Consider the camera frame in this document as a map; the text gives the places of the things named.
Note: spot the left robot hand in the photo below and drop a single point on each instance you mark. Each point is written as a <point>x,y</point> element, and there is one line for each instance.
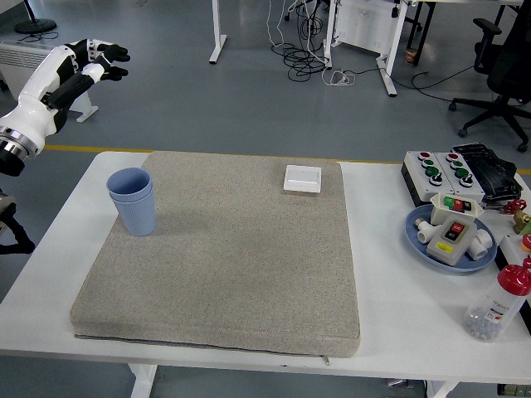
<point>35,91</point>

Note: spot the blue ribbed cup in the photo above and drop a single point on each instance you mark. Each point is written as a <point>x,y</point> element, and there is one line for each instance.
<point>139,219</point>
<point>128,182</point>

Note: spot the white panel heater on feet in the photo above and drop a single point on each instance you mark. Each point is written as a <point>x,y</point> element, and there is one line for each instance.
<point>16,62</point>

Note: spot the black round stand base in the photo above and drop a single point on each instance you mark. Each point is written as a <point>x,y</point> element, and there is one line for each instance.
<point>36,25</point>

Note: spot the white desk leg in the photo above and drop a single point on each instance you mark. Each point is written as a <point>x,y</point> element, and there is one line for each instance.
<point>329,37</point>
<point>390,62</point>
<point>218,41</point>

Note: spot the grey-brown mat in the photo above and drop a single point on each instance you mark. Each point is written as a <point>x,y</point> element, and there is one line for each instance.
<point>257,265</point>

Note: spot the white table leg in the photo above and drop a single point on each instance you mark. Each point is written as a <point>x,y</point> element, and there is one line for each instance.
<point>441,390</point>
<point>143,381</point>

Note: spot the white panel heater under desk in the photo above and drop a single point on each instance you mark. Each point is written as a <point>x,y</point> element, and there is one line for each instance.
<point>365,25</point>

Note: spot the small tin can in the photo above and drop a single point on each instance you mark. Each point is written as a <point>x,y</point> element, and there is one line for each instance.
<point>411,56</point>

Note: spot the white button control box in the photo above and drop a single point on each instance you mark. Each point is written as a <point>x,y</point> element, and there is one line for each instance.
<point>423,182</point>
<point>471,188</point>

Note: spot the blue plate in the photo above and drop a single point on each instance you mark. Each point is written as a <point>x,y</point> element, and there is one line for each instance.
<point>415,244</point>

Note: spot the white pipe tee fitting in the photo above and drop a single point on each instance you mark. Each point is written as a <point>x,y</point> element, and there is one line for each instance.
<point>425,232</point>

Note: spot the black foot pedal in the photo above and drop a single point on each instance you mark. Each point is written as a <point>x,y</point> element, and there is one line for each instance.
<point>493,170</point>

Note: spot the white pipe coupling fitting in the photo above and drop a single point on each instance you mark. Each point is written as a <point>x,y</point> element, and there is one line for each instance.
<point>481,246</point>

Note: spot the black office chair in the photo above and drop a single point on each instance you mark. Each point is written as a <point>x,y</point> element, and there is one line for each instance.
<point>510,70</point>

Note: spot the emergency stop button box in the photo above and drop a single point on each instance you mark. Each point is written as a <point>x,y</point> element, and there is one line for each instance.
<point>512,248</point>

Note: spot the clear bottle red cap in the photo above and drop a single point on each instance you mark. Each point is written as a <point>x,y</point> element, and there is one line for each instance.
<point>493,311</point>

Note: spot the green crate under table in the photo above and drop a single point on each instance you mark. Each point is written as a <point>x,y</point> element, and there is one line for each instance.
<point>514,391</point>

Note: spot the white wall switch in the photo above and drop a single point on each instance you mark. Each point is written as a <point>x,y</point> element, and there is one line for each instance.
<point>303,179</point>

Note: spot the black desk frame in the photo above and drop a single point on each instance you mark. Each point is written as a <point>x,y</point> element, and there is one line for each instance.
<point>415,33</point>

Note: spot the cream switch box coloured buttons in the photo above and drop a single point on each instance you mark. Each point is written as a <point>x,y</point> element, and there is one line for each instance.
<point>446,211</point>

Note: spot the grey push-button switch box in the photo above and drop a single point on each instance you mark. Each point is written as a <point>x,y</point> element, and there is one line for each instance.
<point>448,244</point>

